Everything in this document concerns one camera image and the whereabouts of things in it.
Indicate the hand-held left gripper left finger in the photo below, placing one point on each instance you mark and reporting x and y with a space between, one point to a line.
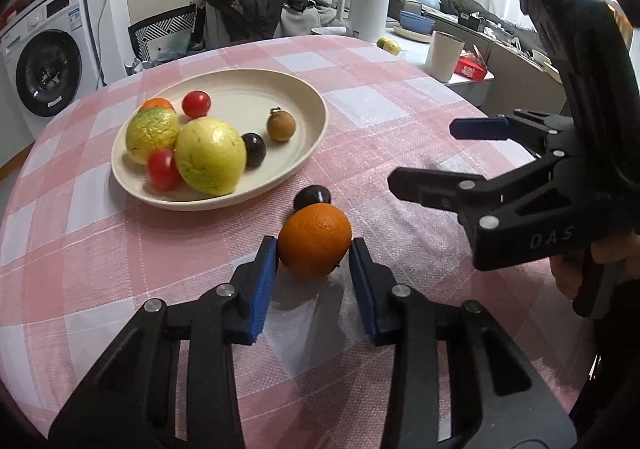
262 291

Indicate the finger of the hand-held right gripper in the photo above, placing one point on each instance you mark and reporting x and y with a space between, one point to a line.
475 128
420 184

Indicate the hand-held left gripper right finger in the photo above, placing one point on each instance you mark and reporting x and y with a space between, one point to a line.
364 291

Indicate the large orange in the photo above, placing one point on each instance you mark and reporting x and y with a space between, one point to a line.
314 239

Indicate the dark purple grape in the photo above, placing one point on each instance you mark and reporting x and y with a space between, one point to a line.
311 196
254 149

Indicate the large green guava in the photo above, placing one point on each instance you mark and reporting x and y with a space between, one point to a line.
210 156

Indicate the brown longan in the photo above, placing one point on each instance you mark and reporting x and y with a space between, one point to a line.
280 126

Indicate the large red tomato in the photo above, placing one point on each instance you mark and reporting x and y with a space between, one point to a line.
162 171

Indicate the beige oval plate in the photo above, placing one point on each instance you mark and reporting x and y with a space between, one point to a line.
245 94

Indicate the small red tomato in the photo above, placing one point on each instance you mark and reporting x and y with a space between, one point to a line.
196 104

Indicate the person's right hand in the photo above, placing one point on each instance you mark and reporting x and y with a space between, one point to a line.
565 274

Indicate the red box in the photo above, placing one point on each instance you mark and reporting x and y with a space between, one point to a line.
472 69

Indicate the beige cup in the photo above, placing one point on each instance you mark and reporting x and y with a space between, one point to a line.
445 56

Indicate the beige flat plate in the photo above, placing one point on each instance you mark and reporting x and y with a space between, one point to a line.
410 35

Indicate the blue bowl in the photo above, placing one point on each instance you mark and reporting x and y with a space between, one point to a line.
415 22

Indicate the dark cloth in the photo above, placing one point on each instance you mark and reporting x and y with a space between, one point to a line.
462 6

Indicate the white electric kettle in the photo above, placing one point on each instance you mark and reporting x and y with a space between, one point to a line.
367 11

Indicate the wrinkled yellow-green fruit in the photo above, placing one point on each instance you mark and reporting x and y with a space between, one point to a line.
150 134

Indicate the small mandarin orange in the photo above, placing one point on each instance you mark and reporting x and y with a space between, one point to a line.
157 104

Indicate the black patterned chair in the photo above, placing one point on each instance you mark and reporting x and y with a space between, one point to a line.
160 36

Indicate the white washing machine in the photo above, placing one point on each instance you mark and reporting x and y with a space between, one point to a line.
45 69

